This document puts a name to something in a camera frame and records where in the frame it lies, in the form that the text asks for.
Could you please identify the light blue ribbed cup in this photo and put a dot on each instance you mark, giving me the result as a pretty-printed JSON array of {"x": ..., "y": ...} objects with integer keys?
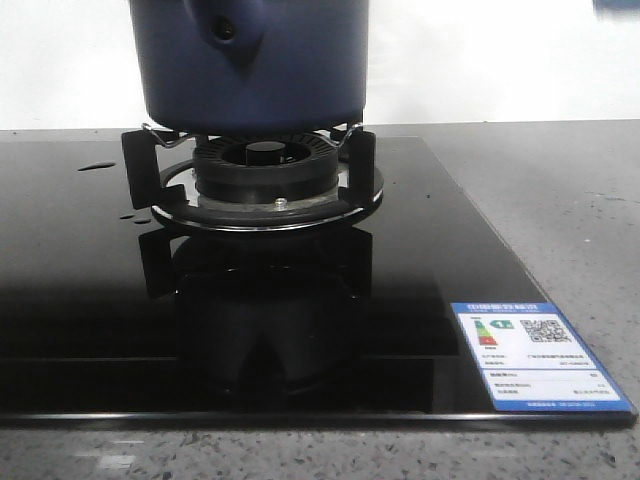
[{"x": 617, "y": 5}]

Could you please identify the dark blue cooking pot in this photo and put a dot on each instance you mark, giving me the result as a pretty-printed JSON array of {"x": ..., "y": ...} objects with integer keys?
[{"x": 228, "y": 67}]

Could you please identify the black pot support grate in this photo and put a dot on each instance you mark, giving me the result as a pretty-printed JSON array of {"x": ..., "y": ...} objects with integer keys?
[{"x": 172, "y": 196}]

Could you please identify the black glass gas cooktop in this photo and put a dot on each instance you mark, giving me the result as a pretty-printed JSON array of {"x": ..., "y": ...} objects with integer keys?
[{"x": 108, "y": 318}]

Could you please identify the blue white energy label sticker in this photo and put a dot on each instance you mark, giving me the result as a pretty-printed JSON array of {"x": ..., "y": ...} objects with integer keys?
[{"x": 531, "y": 360}]

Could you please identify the black gas burner head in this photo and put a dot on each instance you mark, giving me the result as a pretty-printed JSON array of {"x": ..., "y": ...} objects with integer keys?
[{"x": 260, "y": 170}]

